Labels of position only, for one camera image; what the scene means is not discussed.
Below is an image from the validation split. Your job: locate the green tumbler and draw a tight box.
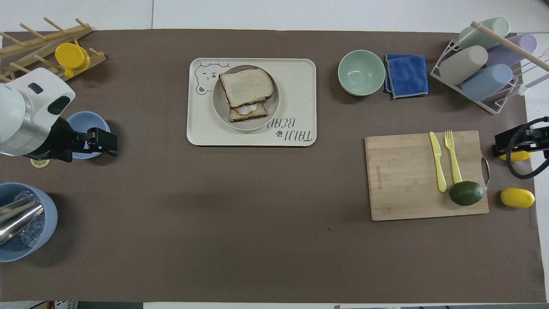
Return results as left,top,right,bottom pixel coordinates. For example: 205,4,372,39
458,17,511,50

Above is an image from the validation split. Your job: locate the yellow lemon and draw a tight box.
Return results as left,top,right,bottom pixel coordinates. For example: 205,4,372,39
500,187,536,209
498,148,532,163

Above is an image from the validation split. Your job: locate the green bowl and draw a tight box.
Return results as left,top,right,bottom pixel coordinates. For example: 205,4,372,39
337,49,386,97

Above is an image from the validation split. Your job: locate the black cable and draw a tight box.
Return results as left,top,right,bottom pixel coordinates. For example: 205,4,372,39
506,116,549,180

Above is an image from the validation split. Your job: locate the purple tumbler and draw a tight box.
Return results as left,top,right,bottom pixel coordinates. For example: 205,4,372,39
486,33,538,67

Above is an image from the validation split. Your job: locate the yellow plastic knife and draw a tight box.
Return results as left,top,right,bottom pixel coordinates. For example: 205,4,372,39
429,131,448,193

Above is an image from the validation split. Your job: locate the metal scoop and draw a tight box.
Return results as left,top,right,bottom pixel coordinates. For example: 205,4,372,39
0,197,45,245

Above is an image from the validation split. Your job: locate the green avocado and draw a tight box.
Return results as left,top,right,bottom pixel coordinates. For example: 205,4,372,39
448,180,486,207

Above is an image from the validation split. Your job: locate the wooden rod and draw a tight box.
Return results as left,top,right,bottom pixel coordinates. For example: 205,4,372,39
470,20,549,73

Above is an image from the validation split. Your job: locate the yellow plastic cup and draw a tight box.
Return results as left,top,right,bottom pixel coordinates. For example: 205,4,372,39
54,42,91,78

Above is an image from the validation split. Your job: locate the beige round plate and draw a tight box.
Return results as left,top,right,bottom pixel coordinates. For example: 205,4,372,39
212,64,281,131

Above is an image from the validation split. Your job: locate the blue ice bucket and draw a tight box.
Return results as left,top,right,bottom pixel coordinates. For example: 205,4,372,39
0,182,59,263

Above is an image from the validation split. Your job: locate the small light blue cup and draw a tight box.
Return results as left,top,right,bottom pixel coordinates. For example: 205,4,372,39
66,111,112,160

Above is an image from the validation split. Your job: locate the wooden peg drying rack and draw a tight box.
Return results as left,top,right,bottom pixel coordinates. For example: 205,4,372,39
0,17,107,84

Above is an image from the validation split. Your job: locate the blue tumbler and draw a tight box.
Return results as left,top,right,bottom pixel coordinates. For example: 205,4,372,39
461,64,514,102

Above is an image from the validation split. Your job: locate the white wire cup rack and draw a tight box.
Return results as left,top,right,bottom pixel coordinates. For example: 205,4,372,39
430,21,549,115

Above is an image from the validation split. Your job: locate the bread slice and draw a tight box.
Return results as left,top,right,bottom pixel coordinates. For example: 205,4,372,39
218,68,275,109

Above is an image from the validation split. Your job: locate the wooden cutting board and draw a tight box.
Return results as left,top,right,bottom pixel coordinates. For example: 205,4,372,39
364,130,491,222

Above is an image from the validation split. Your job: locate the blue cloth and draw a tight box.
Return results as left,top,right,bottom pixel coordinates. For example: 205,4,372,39
383,53,429,100

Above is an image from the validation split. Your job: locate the sandwich base with egg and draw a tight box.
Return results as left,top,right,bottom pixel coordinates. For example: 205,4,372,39
228,102,268,123

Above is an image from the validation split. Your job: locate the beige tumbler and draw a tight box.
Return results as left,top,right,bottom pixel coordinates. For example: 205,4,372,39
439,45,489,86

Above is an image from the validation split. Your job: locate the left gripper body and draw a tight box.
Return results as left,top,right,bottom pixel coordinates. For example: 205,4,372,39
24,116,84,164

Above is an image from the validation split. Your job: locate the beige bear print tray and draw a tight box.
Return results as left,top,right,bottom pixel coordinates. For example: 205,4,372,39
186,58,317,148

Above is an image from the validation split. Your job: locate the yellow plastic fork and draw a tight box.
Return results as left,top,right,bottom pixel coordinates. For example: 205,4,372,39
443,129,463,185

